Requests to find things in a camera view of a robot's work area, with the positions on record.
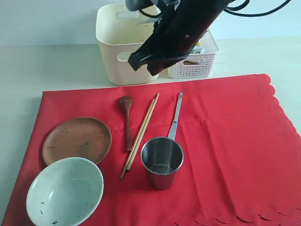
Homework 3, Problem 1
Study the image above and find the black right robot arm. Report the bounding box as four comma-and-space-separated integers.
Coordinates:
126, 0, 230, 76

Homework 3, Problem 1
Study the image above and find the silver table knife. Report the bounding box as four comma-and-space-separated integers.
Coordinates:
167, 92, 183, 140

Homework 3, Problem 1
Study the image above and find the red table cloth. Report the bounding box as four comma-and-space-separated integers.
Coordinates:
2, 74, 301, 226

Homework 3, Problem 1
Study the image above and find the brown wooden spoon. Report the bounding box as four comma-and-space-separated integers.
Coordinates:
119, 96, 134, 152

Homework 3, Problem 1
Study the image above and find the orange fried food piece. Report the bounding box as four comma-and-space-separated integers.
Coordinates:
183, 61, 199, 65

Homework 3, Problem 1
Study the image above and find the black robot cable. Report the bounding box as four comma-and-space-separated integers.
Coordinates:
138, 0, 292, 26

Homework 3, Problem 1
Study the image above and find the large cream plastic bin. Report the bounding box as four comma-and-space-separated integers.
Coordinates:
95, 3, 158, 86

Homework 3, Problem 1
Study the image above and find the pale green bowl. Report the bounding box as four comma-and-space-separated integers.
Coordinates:
26, 157, 104, 226

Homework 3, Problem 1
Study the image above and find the white perforated plastic basket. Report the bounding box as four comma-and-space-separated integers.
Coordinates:
167, 30, 220, 79

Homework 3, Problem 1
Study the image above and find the wooden chopstick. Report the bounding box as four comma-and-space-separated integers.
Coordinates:
120, 98, 157, 180
126, 93, 160, 171

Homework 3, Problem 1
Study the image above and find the brown wooden plate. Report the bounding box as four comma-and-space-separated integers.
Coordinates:
41, 117, 112, 165

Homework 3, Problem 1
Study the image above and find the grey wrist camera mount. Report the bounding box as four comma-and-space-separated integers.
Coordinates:
125, 0, 168, 11

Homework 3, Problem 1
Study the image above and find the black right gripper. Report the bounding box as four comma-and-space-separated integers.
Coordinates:
128, 0, 231, 76

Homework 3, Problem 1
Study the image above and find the stainless steel cup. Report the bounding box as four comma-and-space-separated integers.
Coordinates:
140, 136, 184, 190

